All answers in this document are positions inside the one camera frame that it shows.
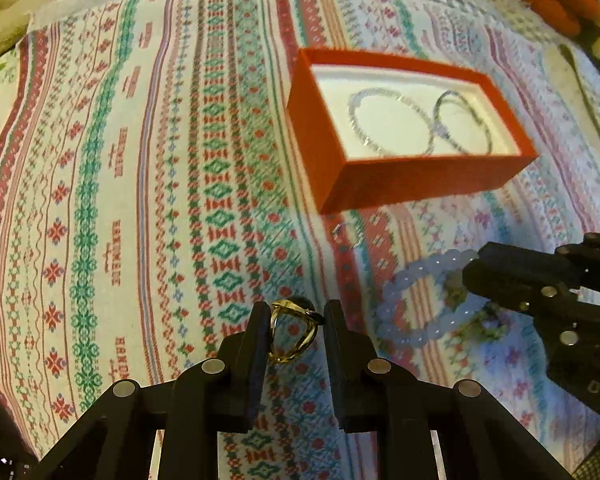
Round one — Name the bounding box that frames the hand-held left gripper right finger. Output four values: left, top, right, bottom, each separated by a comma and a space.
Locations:
324, 300, 573, 480

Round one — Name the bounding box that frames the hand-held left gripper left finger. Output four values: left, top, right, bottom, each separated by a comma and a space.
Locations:
30, 301, 273, 480

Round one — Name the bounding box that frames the gold ring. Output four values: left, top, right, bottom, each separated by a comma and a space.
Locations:
267, 298, 327, 364

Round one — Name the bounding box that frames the green bead bracelet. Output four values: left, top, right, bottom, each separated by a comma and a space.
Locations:
445, 280, 509, 344

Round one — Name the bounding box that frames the pale blue bead bracelet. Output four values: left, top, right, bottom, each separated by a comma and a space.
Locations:
375, 250, 481, 350

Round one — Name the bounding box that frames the small silver ring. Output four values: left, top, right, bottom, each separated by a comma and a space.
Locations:
331, 221, 366, 250

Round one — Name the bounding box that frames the red jewelry box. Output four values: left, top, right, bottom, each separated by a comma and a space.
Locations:
286, 48, 539, 215

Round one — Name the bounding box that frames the patterned knit-print blanket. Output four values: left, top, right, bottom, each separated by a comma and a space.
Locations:
0, 0, 600, 480

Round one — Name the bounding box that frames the thin dark bead bracelet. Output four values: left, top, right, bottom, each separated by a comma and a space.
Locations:
427, 90, 496, 157

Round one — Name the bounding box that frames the clear bead bracelet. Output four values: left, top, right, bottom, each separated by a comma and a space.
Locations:
347, 87, 438, 157

